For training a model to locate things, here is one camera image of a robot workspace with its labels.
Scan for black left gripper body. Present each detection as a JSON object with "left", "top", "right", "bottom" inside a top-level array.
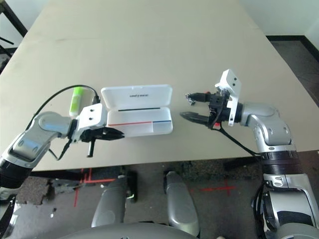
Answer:
[{"left": 81, "top": 127, "right": 107, "bottom": 158}]

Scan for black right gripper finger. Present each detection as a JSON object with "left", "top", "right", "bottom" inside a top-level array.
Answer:
[
  {"left": 188, "top": 92, "right": 212, "bottom": 103},
  {"left": 179, "top": 111, "right": 212, "bottom": 129}
]

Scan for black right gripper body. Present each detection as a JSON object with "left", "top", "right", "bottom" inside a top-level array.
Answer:
[{"left": 208, "top": 91, "right": 231, "bottom": 127}]

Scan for green white glue stick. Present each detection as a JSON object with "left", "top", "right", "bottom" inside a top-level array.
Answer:
[{"left": 69, "top": 86, "right": 84, "bottom": 117}]

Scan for white plastic pencil case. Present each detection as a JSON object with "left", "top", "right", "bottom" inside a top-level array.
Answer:
[{"left": 101, "top": 84, "right": 174, "bottom": 138}]

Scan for red floor tape lines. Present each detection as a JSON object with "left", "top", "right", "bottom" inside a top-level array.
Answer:
[{"left": 73, "top": 168, "right": 117, "bottom": 207}]

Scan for black stand foot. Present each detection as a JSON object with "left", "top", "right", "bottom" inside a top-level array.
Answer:
[
  {"left": 163, "top": 171, "right": 170, "bottom": 195},
  {"left": 124, "top": 170, "right": 138, "bottom": 203}
]

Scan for dark speckled floor mat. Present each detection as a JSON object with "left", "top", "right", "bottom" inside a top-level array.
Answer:
[
  {"left": 16, "top": 175, "right": 49, "bottom": 205},
  {"left": 183, "top": 160, "right": 226, "bottom": 186}
]

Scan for silver robot left leg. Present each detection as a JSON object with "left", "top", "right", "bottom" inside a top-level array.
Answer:
[{"left": 91, "top": 175, "right": 128, "bottom": 228}]

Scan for silver robot leg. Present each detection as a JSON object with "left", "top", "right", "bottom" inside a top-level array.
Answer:
[
  {"left": 91, "top": 175, "right": 128, "bottom": 228},
  {"left": 166, "top": 171, "right": 201, "bottom": 236}
]

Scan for red floor tape cross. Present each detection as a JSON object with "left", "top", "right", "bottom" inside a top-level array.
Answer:
[{"left": 200, "top": 179, "right": 236, "bottom": 197}]

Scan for silver robot right leg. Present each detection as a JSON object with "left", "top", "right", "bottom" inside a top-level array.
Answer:
[{"left": 166, "top": 171, "right": 201, "bottom": 236}]

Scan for grey robot torso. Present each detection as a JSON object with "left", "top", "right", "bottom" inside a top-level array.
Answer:
[{"left": 58, "top": 222, "right": 200, "bottom": 239}]

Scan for black tripod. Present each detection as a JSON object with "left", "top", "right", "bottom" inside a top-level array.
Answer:
[{"left": 0, "top": 36, "right": 15, "bottom": 59}]

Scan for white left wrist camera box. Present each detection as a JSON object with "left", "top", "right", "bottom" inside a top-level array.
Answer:
[{"left": 72, "top": 103, "right": 108, "bottom": 144}]

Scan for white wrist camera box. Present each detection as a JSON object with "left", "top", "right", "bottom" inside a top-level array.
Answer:
[
  {"left": 214, "top": 69, "right": 243, "bottom": 128},
  {"left": 72, "top": 103, "right": 108, "bottom": 144}
]

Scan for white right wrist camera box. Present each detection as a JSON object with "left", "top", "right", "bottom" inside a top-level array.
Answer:
[{"left": 214, "top": 69, "right": 243, "bottom": 128}]

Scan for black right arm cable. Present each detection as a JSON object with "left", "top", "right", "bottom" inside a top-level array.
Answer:
[{"left": 209, "top": 119, "right": 262, "bottom": 157}]

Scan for black metal table frame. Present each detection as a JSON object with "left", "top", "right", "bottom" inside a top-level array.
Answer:
[{"left": 0, "top": 0, "right": 28, "bottom": 38}]

